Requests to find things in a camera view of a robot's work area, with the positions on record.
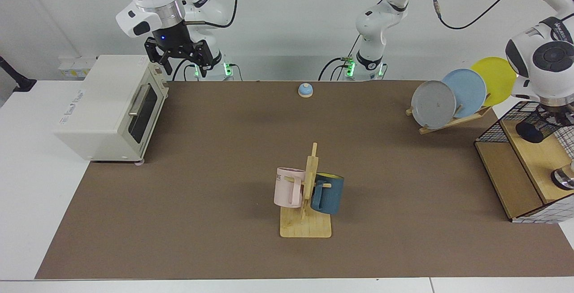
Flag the black clamp stand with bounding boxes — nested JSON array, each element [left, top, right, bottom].
[[0, 55, 37, 93]]

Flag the dark blue cup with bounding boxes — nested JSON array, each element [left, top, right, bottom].
[[310, 173, 345, 215]]

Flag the brown table cloth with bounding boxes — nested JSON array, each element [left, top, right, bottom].
[[35, 80, 574, 280]]

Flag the light blue plate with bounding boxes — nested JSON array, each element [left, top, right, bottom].
[[442, 69, 487, 118]]

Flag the black base cables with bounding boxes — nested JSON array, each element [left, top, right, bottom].
[[173, 60, 243, 82], [318, 37, 361, 81]]

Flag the pale toaster oven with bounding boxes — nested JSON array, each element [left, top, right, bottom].
[[53, 55, 170, 164]]

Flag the black mesh pen holder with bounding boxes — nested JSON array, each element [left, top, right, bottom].
[[515, 103, 571, 144]]

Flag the pink cup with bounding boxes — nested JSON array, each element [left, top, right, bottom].
[[274, 167, 306, 209]]

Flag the wooden cup stand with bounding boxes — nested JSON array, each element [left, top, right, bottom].
[[280, 143, 333, 239]]

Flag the white wall socket boxes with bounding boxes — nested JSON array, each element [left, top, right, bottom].
[[58, 57, 98, 79]]

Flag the silver metal round container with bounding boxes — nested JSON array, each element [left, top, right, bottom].
[[551, 161, 574, 191]]

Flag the yellow plate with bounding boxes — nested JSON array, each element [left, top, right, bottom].
[[471, 57, 517, 107]]

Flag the wooden plate rack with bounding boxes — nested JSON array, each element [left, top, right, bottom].
[[405, 93, 492, 135]]

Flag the grey plate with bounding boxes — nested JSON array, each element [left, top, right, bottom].
[[411, 80, 457, 130]]

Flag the wire basket with wooden floor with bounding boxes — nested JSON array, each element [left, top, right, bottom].
[[474, 101, 574, 224]]

